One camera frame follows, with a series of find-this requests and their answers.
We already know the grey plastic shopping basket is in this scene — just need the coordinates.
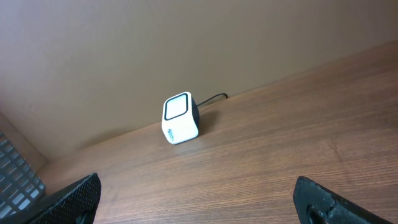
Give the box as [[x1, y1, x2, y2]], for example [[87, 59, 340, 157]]
[[0, 134, 45, 219]]

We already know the white barcode scanner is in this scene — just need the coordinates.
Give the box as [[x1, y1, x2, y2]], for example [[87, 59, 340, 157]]
[[161, 91, 200, 144]]

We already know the scanner black cable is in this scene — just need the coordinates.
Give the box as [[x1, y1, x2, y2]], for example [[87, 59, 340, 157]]
[[196, 93, 229, 108]]

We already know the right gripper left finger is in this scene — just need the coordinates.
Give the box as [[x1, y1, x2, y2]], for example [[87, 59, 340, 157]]
[[1, 173, 101, 224]]

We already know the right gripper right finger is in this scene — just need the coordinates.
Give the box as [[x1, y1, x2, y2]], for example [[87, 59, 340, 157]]
[[293, 176, 392, 224]]

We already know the beige cardboard partition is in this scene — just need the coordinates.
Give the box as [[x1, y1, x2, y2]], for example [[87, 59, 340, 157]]
[[1, 0, 397, 169]]

